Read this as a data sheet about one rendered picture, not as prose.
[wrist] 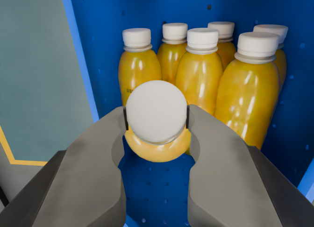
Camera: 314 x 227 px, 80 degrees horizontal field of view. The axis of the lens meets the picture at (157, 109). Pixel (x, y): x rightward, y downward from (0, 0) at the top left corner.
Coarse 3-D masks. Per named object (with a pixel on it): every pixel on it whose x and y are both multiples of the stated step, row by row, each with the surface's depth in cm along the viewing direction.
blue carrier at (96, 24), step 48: (96, 0) 23; (144, 0) 29; (192, 0) 31; (240, 0) 29; (288, 0) 25; (96, 48) 24; (288, 48) 26; (96, 96) 24; (288, 96) 27; (288, 144) 28; (144, 192) 31
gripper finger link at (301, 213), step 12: (252, 156) 8; (264, 156) 8; (264, 168) 7; (276, 168) 7; (264, 180) 7; (276, 180) 7; (288, 180) 7; (276, 192) 6; (288, 192) 6; (300, 192) 6; (276, 204) 6; (288, 204) 6; (300, 204) 6; (288, 216) 6; (300, 216) 6; (312, 216) 6
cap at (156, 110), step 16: (160, 80) 12; (144, 96) 12; (160, 96) 12; (176, 96) 12; (128, 112) 12; (144, 112) 12; (160, 112) 12; (176, 112) 12; (144, 128) 11; (160, 128) 11; (176, 128) 11
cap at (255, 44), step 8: (248, 32) 21; (256, 32) 21; (264, 32) 21; (240, 40) 20; (248, 40) 19; (256, 40) 18; (264, 40) 18; (272, 40) 18; (240, 48) 20; (248, 48) 19; (256, 48) 19; (264, 48) 18; (272, 48) 19; (256, 56) 19; (264, 56) 19
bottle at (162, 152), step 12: (132, 132) 14; (180, 132) 13; (132, 144) 15; (144, 144) 14; (156, 144) 13; (168, 144) 14; (180, 144) 14; (144, 156) 16; (156, 156) 15; (168, 156) 15
